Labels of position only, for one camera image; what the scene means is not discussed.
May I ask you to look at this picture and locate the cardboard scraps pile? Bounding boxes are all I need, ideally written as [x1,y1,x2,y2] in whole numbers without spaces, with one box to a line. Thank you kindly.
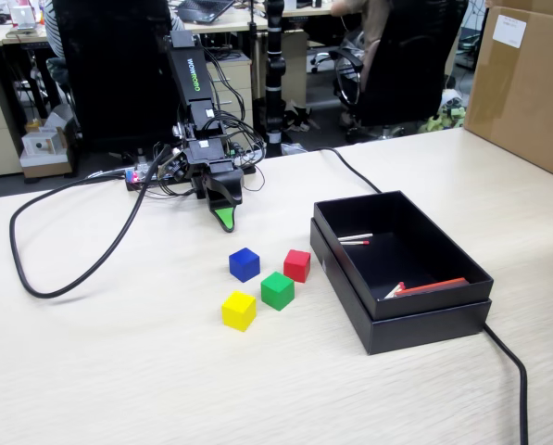
[283,101,322,134]

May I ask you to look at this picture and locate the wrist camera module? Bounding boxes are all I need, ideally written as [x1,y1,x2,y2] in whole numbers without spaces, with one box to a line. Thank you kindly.
[157,151,188,182]

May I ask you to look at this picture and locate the red wooden cube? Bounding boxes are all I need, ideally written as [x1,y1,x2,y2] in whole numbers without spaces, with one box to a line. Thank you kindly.
[283,248,312,284]

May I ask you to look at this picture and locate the thick black camera cable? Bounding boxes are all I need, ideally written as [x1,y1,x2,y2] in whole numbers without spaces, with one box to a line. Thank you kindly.
[8,147,173,299]

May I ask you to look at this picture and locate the controller circuit board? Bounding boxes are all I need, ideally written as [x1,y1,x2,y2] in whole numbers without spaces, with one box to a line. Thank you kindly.
[124,161,164,186]

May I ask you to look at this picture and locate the black laptop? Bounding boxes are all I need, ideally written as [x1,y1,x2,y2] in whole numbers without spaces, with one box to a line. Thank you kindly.
[171,0,238,24]

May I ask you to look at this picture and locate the small open carton white insert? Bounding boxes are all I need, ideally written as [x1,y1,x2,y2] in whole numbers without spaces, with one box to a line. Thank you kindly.
[19,127,73,180]

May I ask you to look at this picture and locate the long orange stick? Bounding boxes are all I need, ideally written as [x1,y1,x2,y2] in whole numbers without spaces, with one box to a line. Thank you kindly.
[395,276,471,297]

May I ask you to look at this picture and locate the black open box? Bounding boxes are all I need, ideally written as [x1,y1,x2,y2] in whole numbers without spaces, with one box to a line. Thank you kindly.
[308,217,494,357]

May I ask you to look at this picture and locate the black pole white bands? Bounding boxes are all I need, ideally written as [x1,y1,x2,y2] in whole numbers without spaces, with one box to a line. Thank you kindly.
[262,0,289,146]

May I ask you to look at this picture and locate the thick black power cable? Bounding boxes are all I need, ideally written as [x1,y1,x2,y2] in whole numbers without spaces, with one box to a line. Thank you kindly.
[317,146,531,445]

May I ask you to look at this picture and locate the black cardboard box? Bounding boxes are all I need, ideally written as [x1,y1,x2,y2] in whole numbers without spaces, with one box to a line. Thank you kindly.
[312,188,496,321]

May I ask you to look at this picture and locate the person in beige shirt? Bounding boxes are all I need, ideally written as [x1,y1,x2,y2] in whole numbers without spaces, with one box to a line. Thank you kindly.
[329,0,388,80]

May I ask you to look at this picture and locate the yellow wooden cube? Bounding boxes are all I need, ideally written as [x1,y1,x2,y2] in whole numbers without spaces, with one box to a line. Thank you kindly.
[220,290,258,333]

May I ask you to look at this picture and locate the blue wooden cube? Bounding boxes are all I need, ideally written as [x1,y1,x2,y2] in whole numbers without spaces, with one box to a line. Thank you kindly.
[228,247,261,283]

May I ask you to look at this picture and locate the large brown cardboard box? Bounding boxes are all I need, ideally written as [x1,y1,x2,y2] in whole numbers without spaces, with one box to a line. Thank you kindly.
[462,0,553,184]

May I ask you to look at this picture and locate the tall black office chair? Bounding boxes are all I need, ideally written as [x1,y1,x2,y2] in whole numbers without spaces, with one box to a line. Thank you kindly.
[51,0,184,154]

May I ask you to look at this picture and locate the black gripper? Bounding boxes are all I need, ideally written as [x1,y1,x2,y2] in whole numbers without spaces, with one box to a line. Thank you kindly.
[182,137,245,234]

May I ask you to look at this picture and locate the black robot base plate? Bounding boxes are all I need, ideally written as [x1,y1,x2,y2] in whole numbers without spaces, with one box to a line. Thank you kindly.
[125,164,258,200]

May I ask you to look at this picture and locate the green yellow toy pile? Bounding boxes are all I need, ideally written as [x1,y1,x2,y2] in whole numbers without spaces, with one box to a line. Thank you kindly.
[417,90,467,135]

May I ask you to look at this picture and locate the person in striped shirt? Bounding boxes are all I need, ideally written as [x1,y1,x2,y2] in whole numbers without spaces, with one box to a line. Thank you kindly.
[42,0,184,61]

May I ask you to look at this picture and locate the green wooden cube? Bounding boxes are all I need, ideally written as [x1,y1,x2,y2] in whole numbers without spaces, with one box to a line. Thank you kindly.
[259,271,296,312]

